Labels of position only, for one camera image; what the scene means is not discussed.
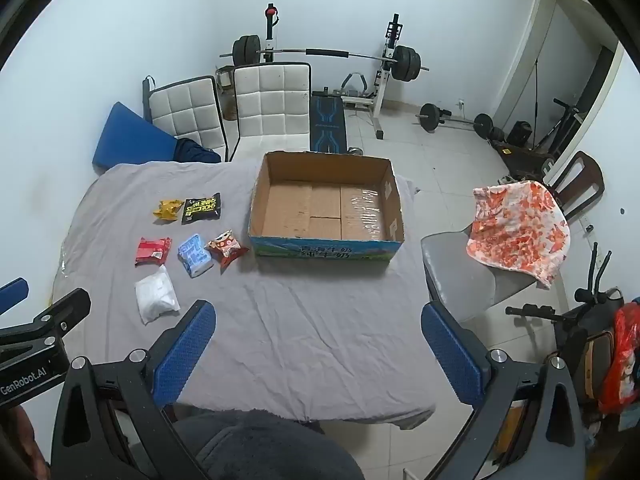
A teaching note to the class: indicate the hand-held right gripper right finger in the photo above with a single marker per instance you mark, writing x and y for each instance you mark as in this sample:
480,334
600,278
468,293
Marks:
450,355

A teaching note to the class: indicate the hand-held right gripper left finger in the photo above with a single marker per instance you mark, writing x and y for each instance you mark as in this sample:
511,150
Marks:
185,350

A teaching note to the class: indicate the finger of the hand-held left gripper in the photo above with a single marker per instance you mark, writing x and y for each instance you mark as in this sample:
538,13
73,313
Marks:
12,294
60,315

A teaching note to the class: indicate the white soft packet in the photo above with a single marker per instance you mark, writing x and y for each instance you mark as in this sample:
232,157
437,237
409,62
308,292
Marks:
155,295

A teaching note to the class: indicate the blue tissue packet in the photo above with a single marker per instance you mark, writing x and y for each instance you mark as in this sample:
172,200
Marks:
195,255

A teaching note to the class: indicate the red snack packet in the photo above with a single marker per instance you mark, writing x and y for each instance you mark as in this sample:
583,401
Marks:
152,251

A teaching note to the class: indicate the orange-red snack packet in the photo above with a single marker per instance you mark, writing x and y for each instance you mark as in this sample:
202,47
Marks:
226,249

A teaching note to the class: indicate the yellow snack packet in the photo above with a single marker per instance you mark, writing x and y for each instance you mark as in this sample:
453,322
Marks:
167,209

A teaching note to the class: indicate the black and yellow packet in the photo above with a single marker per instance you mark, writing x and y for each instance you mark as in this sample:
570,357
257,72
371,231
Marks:
200,207

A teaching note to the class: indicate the cardboard box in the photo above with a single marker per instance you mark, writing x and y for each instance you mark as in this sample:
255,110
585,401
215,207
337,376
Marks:
300,200

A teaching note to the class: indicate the grey chair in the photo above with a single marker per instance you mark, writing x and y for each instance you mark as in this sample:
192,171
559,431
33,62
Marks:
455,270

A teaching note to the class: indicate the black exercise bike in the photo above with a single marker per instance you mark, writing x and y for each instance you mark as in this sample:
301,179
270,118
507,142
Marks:
570,330

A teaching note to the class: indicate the person's dark fleece clothing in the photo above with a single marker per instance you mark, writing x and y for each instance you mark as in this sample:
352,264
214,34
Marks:
270,450

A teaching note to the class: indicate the orange floral cloth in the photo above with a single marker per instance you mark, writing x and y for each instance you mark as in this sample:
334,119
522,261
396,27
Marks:
520,230

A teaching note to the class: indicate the red plastic bag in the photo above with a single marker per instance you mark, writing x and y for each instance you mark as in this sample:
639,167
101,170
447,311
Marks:
620,360

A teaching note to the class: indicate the blue foam mat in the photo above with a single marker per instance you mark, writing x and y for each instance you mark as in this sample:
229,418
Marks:
130,140

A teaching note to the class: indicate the dark blue cloth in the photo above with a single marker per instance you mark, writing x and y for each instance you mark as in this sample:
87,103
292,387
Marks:
195,152

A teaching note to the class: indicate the dark wooden chair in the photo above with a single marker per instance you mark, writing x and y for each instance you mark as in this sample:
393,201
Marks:
582,170

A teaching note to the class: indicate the short barbell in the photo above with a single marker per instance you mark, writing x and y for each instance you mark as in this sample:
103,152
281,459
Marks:
430,116

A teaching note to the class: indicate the white quilted chair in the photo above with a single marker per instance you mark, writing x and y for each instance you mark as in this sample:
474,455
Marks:
185,110
270,100

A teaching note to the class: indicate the long barbell with black plates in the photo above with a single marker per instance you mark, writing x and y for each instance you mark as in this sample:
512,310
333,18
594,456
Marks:
325,52

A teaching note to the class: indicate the white door frame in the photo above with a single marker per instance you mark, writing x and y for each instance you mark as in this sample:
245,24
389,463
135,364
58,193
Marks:
537,35

